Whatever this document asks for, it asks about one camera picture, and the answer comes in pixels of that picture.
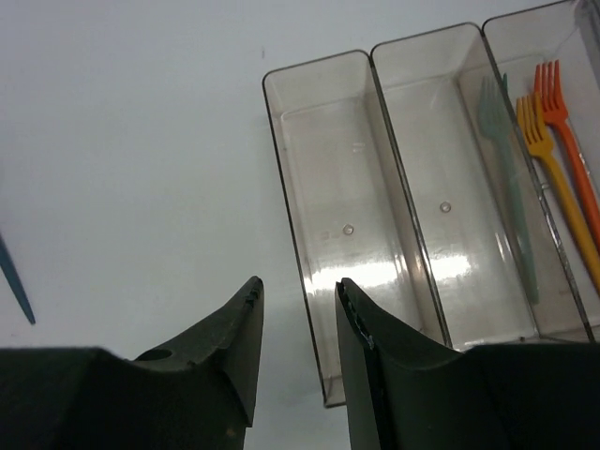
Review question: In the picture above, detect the clear container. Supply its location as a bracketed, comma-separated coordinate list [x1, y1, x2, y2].
[262, 50, 451, 408]
[483, 1, 599, 341]
[371, 22, 591, 351]

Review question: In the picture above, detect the yellow fork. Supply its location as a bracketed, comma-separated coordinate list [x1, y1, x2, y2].
[516, 94, 599, 293]

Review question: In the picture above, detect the clear container left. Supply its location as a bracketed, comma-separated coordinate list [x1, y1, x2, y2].
[262, 50, 451, 408]

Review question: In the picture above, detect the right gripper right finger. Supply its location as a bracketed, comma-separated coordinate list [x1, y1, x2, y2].
[335, 278, 599, 449]

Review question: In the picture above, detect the clear container right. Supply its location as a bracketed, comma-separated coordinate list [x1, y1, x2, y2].
[483, 1, 599, 341]

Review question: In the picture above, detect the orange fork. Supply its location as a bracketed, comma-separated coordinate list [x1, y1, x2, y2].
[533, 60, 599, 240]

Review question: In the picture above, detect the clear container middle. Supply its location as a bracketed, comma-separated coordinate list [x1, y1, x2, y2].
[371, 22, 591, 351]

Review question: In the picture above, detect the teal fork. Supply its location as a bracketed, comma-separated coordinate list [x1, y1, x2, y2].
[477, 75, 539, 305]

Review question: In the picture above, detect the dark blue spoon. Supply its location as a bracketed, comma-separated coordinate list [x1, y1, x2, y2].
[0, 238, 37, 325]

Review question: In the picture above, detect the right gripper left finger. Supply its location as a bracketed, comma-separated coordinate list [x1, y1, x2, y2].
[1, 277, 264, 449]

